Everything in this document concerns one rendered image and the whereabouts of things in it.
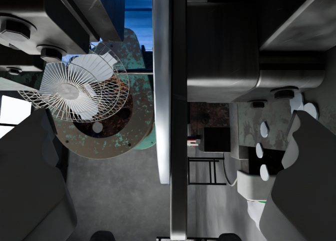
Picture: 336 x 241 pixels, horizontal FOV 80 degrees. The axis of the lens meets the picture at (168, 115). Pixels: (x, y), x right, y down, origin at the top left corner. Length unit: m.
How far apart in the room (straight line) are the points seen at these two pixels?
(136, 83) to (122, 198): 5.97
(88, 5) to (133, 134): 1.34
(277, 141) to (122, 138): 1.37
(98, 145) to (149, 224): 5.94
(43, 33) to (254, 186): 0.43
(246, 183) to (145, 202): 6.78
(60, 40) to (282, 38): 0.23
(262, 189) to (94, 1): 0.42
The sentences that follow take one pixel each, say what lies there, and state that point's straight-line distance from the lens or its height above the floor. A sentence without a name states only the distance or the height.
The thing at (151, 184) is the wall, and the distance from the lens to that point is 7.02.
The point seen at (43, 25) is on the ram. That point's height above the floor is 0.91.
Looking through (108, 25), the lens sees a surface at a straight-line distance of 0.31.
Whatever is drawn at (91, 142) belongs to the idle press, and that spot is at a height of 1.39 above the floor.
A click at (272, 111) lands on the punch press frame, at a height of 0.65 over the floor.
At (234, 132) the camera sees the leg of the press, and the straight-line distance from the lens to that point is 0.47.
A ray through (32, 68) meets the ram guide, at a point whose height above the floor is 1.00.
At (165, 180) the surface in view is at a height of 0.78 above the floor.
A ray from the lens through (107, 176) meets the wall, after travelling 7.26.
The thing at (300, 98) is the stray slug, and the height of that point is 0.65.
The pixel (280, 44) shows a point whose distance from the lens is 0.20.
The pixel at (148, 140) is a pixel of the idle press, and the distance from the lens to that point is 3.28.
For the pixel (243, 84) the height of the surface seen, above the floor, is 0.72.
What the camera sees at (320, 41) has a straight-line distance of 0.21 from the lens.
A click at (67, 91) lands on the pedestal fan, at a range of 1.11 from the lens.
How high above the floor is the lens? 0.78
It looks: 1 degrees up
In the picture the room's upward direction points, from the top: 90 degrees counter-clockwise
